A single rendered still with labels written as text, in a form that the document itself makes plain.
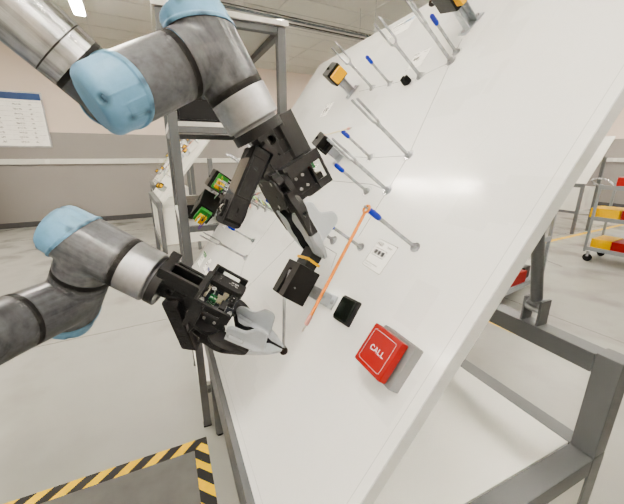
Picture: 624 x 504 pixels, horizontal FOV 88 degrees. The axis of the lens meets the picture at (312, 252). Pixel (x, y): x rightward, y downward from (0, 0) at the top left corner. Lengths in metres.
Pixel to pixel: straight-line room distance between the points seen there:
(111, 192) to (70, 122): 1.43
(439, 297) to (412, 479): 0.38
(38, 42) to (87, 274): 0.27
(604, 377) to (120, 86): 0.82
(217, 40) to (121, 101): 0.13
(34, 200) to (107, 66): 7.88
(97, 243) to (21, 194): 7.79
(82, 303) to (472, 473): 0.69
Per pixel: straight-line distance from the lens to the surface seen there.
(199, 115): 1.52
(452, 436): 0.78
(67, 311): 0.55
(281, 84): 1.54
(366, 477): 0.42
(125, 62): 0.41
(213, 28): 0.45
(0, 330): 0.51
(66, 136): 8.10
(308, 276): 0.49
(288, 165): 0.45
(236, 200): 0.44
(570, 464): 0.83
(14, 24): 0.53
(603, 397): 0.80
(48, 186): 8.19
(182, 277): 0.46
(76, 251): 0.51
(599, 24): 0.59
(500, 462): 0.77
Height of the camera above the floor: 1.33
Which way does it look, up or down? 17 degrees down
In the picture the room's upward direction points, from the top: straight up
